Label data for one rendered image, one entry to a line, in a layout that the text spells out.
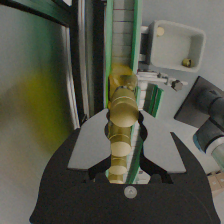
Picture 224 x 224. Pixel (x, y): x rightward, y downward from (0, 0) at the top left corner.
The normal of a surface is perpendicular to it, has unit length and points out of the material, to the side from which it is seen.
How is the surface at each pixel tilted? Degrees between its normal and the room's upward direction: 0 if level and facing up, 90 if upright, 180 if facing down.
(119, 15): 0
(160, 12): 0
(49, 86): 90
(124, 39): 0
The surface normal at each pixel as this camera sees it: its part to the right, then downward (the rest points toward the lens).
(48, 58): 1.00, 0.06
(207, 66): -0.06, 0.49
